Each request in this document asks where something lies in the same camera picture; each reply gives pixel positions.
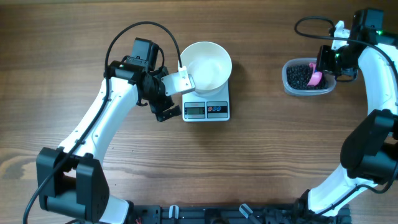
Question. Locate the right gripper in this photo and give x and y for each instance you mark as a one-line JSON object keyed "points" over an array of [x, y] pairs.
{"points": [[323, 65]]}

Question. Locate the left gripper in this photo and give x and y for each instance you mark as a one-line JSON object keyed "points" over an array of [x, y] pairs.
{"points": [[157, 107]]}

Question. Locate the pink scoop with blue handle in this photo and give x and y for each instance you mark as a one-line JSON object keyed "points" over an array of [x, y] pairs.
{"points": [[316, 76]]}

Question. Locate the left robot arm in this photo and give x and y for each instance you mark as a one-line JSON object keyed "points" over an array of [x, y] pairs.
{"points": [[71, 180]]}

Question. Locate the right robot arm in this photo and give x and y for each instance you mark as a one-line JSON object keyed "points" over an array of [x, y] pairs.
{"points": [[367, 161]]}

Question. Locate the white digital kitchen scale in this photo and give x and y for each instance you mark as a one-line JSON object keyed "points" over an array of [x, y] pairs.
{"points": [[206, 107]]}

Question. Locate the white plastic bowl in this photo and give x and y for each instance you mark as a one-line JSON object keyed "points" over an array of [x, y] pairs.
{"points": [[209, 64]]}

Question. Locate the clear plastic container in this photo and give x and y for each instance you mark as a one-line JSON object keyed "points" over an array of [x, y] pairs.
{"points": [[299, 61]]}

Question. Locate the black beans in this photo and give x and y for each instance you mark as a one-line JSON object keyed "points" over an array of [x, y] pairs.
{"points": [[299, 75]]}

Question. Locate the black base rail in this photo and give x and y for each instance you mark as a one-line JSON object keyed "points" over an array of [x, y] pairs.
{"points": [[243, 214]]}

